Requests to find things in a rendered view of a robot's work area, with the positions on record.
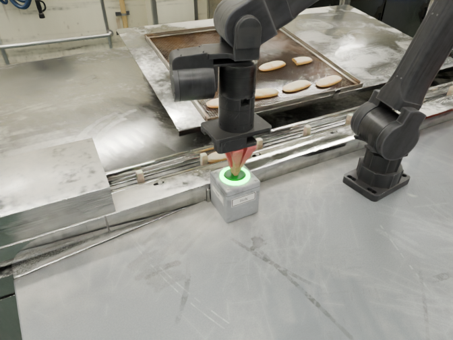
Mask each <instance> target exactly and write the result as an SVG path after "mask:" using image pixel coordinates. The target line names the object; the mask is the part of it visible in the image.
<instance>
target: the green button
mask: <svg viewBox="0 0 453 340"><path fill-rule="evenodd" d="M224 177H225V178H226V179H227V180H230V181H241V180H242V179H244V178H245V177H246V174H245V172H244V171H243V170H240V172H239V174H238V175H236V176H234V175H233V174H232V173H231V170H230V169H228V170H226V171H225V172H224Z"/></svg>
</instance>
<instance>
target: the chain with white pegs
mask: <svg viewBox="0 0 453 340"><path fill-rule="evenodd" d="M450 94H453V86H450V88H449V90H448V93H447V95H446V96H448V95H450ZM352 116H353V114H352V113H349V114H347V117H346V122H345V124H348V123H350V122H351V118H352ZM345 124H343V125H345ZM339 126H341V125H339ZM335 127H337V126H335ZM335 127H331V128H335ZM331 128H328V129H331ZM328 129H325V130H328ZM321 131H323V130H321ZM321 131H318V132H321ZM310 133H311V126H310V125H305V126H304V131H303V135H302V136H306V135H310ZM314 133H317V132H314ZM314 133H311V134H314ZM302 136H300V137H302ZM300 137H297V138H300ZM292 139H295V138H292ZM292 139H291V140H292ZM256 140H257V148H256V150H257V149H260V148H264V147H262V145H263V140H262V139H261V138H256ZM207 163H209V162H208V155H207V154H206V153H205V152H203V153H201V154H200V165H205V164H207ZM200 165H197V166H200ZM197 166H194V167H197ZM190 168H193V167H190ZM190 168H186V169H190ZM183 170H185V169H182V170H180V171H183ZM176 172H179V171H176ZM176 172H174V173H176ZM172 173H173V172H172ZM172 173H168V174H172ZM135 174H136V177H137V181H138V182H137V183H140V182H143V181H148V180H150V179H147V180H144V174H143V171H142V170H141V169H140V170H138V171H135ZM168 174H165V175H168ZM162 176H164V175H161V176H158V177H162ZM154 178H157V177H154ZM154 178H152V179H154ZM133 184H136V183H133ZM133 184H129V185H127V186H130V185H133ZM123 187H126V186H123ZM123 187H120V188H123ZM116 189H119V188H115V190H116Z"/></svg>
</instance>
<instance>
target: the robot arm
mask: <svg viewBox="0 0 453 340"><path fill-rule="evenodd" d="M317 1H319V0H222V1H221V2H220V3H219V4H218V6H217V7H216V9H215V12H214V17H213V21H214V27H215V29H216V31H217V33H219V35H220V43H214V44H203V45H201V46H198V47H190V48H184V49H175V50H173V51H171V52H170V54H169V73H170V79H171V89H172V93H173V100H174V101H175V102H181V101H194V100H202V99H209V98H214V96H215V92H216V91H217V90H218V119H214V120H210V121H205V122H201V132H202V133H203V134H204V135H206V134H208V135H209V137H211V139H212V143H213V145H214V150H215V151H216V152H217V153H218V154H224V153H225V155H226V159H227V161H228V164H229V167H230V170H231V173H232V174H233V175H234V176H236V175H238V174H239V172H240V170H241V169H242V167H243V165H244V164H245V162H246V161H247V160H248V158H249V157H250V156H251V155H252V153H253V152H254V151H255V149H256V148H257V140H256V139H255V138H254V137H252V136H256V135H260V134H265V133H269V134H271V129H272V126H271V125H270V124H269V123H268V122H266V121H265V120H263V119H262V118H261V117H260V116H259V115H257V114H256V113H254V109H255V89H256V78H257V67H258V61H257V60H258V59H259V58H260V46H261V45H262V44H263V43H265V42H266V41H268V40H270V39H271V38H273V37H274V36H276V35H277V34H278V33H277V30H279V29H280V28H282V27H283V26H285V25H287V24H288V23H290V22H292V21H293V20H294V19H295V18H296V17H297V16H298V15H299V14H300V13H301V12H302V11H304V10H305V9H307V8H308V7H309V6H311V5H313V4H314V3H315V2H317ZM452 49H453V0H434V1H433V3H432V5H431V7H430V8H429V11H428V12H427V14H426V16H425V17H424V19H423V21H422V23H421V25H420V27H419V29H418V30H417V32H416V34H415V35H414V37H413V39H412V41H411V43H410V45H409V47H408V49H407V50H406V52H405V54H404V55H403V57H402V59H401V61H400V63H399V64H398V66H397V68H396V69H395V71H394V73H393V74H392V76H391V77H390V79H389V80H388V81H387V82H386V84H385V85H384V86H383V87H382V88H381V90H374V91H373V93H372V95H371V97H370V99H369V100H368V101H367V102H366V103H364V104H362V105H361V106H360V107H359V108H358V109H357V110H356V111H355V112H354V114H353V116H352V118H351V129H352V131H353V132H354V133H355V135H354V136H353V138H355V139H357V140H362V141H364V142H366V143H367V144H366V145H365V146H364V147H366V152H365V154H364V155H363V156H362V157H359V162H358V165H357V168H356V169H353V170H352V171H349V172H348V173H345V174H344V177H343V180H342V182H343V183H345V184H346V185H347V186H349V187H350V188H352V189H354V190H355V191H356V192H358V193H360V194H361V195H363V196H364V197H366V198H367V199H369V200H370V201H372V202H377V201H379V200H381V199H382V198H384V197H386V196H388V195H389V194H391V193H393V192H395V191H396V190H399V189H400V188H402V187H404V186H405V185H407V184H408V183H409V180H410V178H411V177H410V175H408V174H406V173H404V170H403V168H402V164H401V162H402V158H403V157H407V156H408V154H409V152H410V151H411V150H412V149H414V147H415V146H416V144H417V143H418V141H419V137H420V130H419V127H420V126H421V124H422V123H423V121H424V120H425V118H426V117H427V116H426V114H424V113H422V112H420V108H421V107H422V105H423V100H424V98H425V95H426V94H427V91H428V89H429V87H430V86H431V83H432V82H433V80H434V78H435V77H436V75H437V73H438V72H439V70H440V69H441V67H442V66H443V64H444V62H445V60H446V59H447V57H448V55H449V54H450V52H451V51H452ZM393 109H394V110H396V111H399V112H400V114H398V113H397V112H395V111H393Z"/></svg>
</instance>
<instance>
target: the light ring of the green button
mask: <svg viewBox="0 0 453 340"><path fill-rule="evenodd" d="M228 169H230V167H227V168H225V169H223V170H222V171H221V172H220V179H221V180H222V181H223V182H224V183H226V184H229V185H232V186H237V185H241V184H244V183H246V182H247V181H248V180H249V178H250V174H249V171H248V170H246V169H244V168H242V170H243V171H245V173H246V177H245V178H244V179H242V180H241V181H230V180H227V179H226V178H225V177H224V172H225V171H226V170H228Z"/></svg>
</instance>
